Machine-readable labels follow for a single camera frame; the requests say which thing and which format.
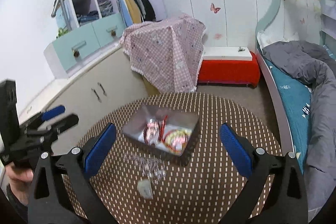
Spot white jade pendant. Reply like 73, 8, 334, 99
137, 179, 153, 200

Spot silver chain necklace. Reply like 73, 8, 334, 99
123, 151, 166, 185

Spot dark red bead bracelet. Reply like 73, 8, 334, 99
142, 114, 170, 146

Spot cream bead bracelet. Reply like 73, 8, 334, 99
163, 129, 194, 154

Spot dark grey jewelry box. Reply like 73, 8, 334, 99
122, 105, 201, 166

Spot person's left hand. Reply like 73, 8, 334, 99
6, 162, 34, 206

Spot teal drawer unit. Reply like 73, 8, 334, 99
44, 13, 126, 79

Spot beige low cabinet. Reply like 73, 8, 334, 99
18, 46, 148, 155

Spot green plant decoration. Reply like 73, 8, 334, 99
56, 27, 69, 39

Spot brown polka dot tablecloth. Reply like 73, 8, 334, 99
61, 92, 283, 224

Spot teal bed sheet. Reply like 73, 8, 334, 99
265, 58, 336, 175

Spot folded jeans in cubby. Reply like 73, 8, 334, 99
76, 1, 113, 26

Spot grey duvet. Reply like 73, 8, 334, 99
262, 41, 335, 219

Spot red storage ottoman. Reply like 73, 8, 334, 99
198, 52, 261, 88

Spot pink checkered cloth cover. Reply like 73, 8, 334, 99
120, 14, 206, 93

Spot hanging clothes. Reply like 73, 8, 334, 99
117, 0, 156, 27

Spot teal bunk bed frame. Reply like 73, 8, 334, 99
254, 0, 336, 156

